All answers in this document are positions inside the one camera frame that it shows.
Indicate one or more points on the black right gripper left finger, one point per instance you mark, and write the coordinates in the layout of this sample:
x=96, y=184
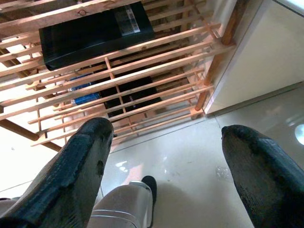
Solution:
x=59, y=180

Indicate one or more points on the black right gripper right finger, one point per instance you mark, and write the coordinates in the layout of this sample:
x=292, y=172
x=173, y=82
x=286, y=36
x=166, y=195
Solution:
x=266, y=180

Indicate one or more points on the grey robot leg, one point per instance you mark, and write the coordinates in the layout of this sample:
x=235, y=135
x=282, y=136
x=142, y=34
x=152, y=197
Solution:
x=118, y=204

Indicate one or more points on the blue cardboard box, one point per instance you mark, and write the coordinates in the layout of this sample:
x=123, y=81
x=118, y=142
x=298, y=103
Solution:
x=86, y=98

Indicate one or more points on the small black box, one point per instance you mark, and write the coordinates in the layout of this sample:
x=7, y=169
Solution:
x=140, y=91

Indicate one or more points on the white counter cabinet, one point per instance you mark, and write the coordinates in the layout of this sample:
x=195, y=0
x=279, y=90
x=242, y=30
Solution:
x=261, y=59

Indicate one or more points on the large black cardboard box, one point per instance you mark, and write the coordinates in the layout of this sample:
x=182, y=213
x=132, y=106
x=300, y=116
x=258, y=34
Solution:
x=90, y=40

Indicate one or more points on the wooden wine rack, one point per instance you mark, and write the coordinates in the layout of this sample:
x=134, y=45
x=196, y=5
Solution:
x=229, y=31

